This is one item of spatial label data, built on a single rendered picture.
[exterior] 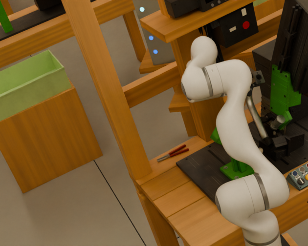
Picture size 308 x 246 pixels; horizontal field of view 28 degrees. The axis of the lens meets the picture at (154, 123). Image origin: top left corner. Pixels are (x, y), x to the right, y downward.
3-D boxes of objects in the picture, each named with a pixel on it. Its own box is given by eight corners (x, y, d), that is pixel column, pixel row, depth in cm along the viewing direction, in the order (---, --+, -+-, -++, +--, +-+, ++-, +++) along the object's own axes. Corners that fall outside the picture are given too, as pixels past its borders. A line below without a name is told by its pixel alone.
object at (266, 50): (340, 98, 286) (331, 33, 268) (287, 127, 279) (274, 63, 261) (315, 84, 301) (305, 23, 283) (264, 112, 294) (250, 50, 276)
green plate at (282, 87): (301, 116, 257) (305, 70, 247) (285, 120, 254) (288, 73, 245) (285, 105, 267) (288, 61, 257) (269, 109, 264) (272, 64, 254)
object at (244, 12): (259, 32, 264) (253, 0, 256) (226, 49, 260) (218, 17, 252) (244, 25, 274) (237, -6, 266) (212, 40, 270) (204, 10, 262)
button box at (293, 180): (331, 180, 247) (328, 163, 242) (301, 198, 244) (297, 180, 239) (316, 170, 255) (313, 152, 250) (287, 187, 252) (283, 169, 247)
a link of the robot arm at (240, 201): (284, 239, 200) (276, 186, 186) (230, 256, 199) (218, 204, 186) (272, 215, 209) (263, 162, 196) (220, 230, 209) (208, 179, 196)
